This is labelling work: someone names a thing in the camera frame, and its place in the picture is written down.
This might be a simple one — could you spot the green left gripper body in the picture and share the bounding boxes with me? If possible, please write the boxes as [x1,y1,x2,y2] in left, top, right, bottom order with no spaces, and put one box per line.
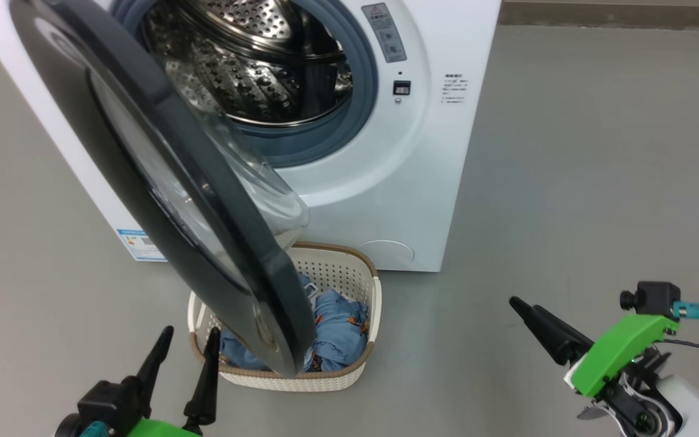
[126,418,202,437]

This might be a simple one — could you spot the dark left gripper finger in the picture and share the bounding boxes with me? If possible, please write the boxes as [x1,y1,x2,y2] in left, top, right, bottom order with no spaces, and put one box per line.
[182,328,222,435]
[134,326,175,402]

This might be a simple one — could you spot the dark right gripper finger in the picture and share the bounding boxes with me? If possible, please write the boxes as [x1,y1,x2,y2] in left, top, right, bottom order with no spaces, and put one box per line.
[534,305,595,353]
[509,296,587,367]

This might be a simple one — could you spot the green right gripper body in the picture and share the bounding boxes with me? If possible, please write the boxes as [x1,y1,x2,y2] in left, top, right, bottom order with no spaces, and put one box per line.
[564,314,684,437]

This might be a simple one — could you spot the dark round washer door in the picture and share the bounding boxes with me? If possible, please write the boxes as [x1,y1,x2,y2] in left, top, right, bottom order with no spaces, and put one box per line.
[8,0,317,378]

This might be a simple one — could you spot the cream perforated laundry basket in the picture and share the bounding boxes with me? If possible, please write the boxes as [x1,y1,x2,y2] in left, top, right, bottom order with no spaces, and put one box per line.
[187,242,382,392]

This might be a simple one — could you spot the white front-load washing machine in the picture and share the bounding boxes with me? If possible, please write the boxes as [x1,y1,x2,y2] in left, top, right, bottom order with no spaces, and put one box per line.
[0,0,502,274]

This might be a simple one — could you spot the grey rubber door gasket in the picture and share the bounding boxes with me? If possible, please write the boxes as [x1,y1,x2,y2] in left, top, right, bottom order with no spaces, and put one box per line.
[110,0,380,169]

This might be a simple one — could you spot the blue energy label sticker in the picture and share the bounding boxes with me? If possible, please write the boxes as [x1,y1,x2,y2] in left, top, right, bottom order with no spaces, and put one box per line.
[116,228,167,262]

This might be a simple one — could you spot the round white filter cover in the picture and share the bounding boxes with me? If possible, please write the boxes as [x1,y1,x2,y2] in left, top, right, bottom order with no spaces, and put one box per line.
[359,240,416,265]

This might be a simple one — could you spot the small printed text sticker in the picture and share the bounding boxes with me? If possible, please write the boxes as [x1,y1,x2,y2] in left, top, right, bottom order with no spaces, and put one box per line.
[442,73,465,104]

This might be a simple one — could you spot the perforated steel drum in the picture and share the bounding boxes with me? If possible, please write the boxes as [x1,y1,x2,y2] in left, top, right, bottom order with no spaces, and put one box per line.
[142,0,354,126]

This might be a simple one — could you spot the grey warning label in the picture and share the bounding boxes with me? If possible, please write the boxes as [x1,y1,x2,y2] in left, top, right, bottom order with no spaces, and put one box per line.
[362,2,408,64]

